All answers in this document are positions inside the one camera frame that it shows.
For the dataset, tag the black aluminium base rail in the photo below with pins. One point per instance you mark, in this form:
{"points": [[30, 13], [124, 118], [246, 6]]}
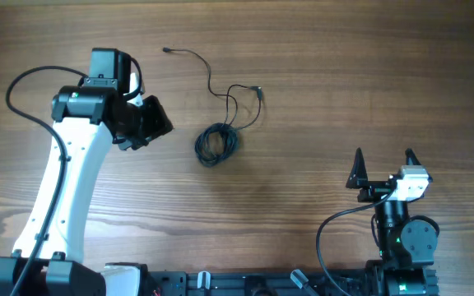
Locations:
{"points": [[282, 283]]}

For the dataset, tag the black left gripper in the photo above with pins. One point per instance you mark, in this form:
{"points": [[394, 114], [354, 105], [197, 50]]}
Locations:
{"points": [[160, 124]]}

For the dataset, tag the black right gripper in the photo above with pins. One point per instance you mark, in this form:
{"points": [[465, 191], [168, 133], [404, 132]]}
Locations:
{"points": [[359, 179]]}

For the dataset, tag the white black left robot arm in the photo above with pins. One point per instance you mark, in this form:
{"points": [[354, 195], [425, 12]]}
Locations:
{"points": [[106, 108]]}

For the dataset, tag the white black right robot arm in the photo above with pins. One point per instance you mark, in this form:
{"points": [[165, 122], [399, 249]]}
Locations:
{"points": [[407, 243]]}

